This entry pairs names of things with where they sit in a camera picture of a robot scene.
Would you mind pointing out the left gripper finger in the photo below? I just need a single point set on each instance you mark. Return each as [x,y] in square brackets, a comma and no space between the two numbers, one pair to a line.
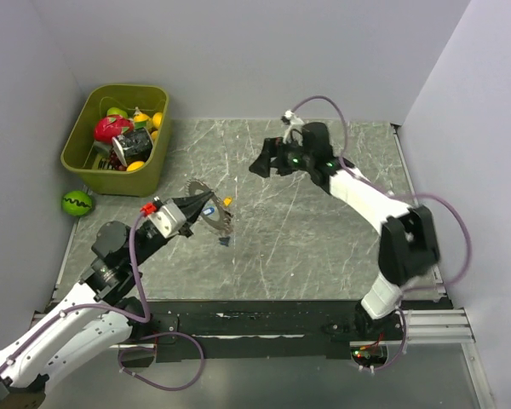
[194,213]
[197,200]

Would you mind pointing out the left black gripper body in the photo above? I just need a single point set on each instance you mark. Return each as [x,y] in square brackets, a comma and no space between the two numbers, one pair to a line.
[186,230]

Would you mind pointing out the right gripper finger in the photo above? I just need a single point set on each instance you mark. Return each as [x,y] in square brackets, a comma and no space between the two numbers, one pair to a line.
[270,147]
[264,163]

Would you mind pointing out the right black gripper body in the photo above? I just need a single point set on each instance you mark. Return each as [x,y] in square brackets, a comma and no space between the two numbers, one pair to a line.
[290,158]

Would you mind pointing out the blue tag key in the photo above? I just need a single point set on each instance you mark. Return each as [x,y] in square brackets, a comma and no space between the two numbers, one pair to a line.
[208,211]

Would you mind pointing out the black key fob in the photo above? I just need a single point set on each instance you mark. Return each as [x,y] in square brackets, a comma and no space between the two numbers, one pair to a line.
[224,241]

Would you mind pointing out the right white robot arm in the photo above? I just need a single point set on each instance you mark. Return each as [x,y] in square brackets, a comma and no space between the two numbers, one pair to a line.
[408,245]

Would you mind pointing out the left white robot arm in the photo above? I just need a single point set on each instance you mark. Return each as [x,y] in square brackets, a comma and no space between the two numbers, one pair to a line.
[106,306]

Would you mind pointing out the black cup in bin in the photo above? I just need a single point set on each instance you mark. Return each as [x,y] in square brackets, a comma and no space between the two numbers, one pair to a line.
[133,145]

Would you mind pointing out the yellow lemon toy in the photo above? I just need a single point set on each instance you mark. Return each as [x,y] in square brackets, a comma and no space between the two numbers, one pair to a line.
[157,120]

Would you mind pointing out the green watermelon ball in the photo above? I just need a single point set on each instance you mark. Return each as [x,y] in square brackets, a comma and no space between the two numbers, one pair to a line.
[77,203]

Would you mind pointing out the olive green plastic bin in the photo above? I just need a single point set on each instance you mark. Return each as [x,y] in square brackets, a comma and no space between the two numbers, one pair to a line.
[96,163]

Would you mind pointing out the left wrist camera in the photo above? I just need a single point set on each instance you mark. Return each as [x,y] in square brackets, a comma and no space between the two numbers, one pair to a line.
[157,212]

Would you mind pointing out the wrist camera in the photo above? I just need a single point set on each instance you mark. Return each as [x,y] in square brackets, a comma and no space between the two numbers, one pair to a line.
[157,212]
[292,121]

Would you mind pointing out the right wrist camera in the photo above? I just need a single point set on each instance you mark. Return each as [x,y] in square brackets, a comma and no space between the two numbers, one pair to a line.
[292,121]

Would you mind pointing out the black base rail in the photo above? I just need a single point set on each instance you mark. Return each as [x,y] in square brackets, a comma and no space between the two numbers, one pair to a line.
[181,330]

